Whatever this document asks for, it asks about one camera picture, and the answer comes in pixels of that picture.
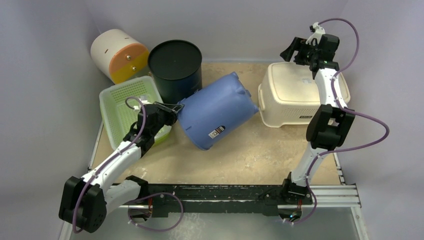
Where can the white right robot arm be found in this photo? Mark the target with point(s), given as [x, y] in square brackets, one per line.
[329, 126]

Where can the aluminium frame rails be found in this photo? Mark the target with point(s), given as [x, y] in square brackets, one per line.
[242, 175]

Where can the cream plastic laundry basket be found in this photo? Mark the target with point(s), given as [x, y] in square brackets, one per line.
[290, 94]

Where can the dark navy cylindrical bin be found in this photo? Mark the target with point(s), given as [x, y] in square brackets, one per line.
[176, 68]

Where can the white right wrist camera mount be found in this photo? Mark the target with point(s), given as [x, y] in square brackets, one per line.
[317, 33]

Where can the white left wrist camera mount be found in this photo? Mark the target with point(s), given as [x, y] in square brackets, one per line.
[142, 101]

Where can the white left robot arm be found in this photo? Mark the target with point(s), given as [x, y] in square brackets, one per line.
[87, 200]

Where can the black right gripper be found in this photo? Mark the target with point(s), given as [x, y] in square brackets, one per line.
[298, 52]

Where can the light blue plastic bucket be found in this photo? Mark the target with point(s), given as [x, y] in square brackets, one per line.
[216, 110]

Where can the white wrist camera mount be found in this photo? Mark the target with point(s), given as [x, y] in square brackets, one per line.
[317, 33]
[142, 101]

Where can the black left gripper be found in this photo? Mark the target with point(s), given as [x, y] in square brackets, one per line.
[172, 117]

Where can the white cylinder container orange-yellow lid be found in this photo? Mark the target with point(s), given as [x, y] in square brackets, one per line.
[119, 56]

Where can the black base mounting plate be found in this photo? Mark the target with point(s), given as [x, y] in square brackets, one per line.
[268, 200]

